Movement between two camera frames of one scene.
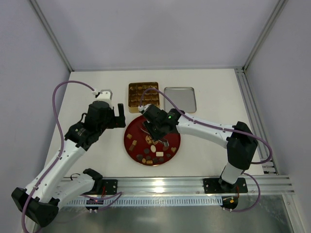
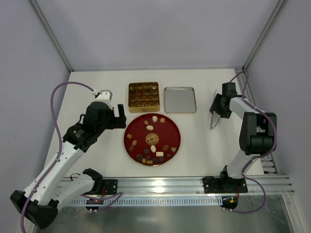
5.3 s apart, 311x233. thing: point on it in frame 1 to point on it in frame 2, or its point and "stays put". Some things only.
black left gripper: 116,120 stays put
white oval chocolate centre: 153,148 stays put
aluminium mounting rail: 189,185 stays put
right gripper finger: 142,129 to 216,106
